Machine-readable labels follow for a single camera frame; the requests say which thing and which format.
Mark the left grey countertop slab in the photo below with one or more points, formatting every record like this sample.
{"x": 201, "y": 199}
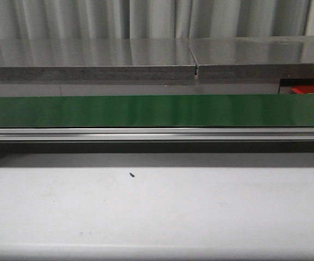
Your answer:
{"x": 50, "y": 60}

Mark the grey countertop slab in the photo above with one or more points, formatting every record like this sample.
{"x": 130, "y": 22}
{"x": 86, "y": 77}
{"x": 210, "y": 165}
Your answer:
{"x": 268, "y": 57}
{"x": 50, "y": 60}

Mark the green conveyor belt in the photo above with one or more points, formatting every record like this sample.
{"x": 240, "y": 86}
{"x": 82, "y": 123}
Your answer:
{"x": 158, "y": 111}

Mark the right grey countertop slab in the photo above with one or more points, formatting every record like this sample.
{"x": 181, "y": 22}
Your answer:
{"x": 268, "y": 57}

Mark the red plastic tray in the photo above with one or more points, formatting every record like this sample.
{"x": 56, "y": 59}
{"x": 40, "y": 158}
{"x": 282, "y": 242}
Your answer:
{"x": 303, "y": 89}

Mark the grey pleated curtain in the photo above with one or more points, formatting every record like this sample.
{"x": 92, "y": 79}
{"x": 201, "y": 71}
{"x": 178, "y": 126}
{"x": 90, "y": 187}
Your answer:
{"x": 150, "y": 19}

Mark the aluminium conveyor side rail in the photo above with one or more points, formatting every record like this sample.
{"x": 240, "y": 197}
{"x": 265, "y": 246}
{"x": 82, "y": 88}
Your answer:
{"x": 156, "y": 134}

